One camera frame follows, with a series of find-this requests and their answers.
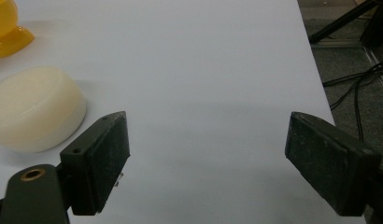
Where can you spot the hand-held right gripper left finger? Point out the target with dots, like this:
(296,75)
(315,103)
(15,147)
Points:
(96,165)

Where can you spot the yellow translucent goblet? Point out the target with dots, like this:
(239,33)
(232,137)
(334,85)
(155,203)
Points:
(7,28)

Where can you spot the black stand legs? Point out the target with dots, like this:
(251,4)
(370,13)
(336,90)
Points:
(351,21)

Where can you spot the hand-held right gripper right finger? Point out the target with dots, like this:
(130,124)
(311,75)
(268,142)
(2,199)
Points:
(329,168)

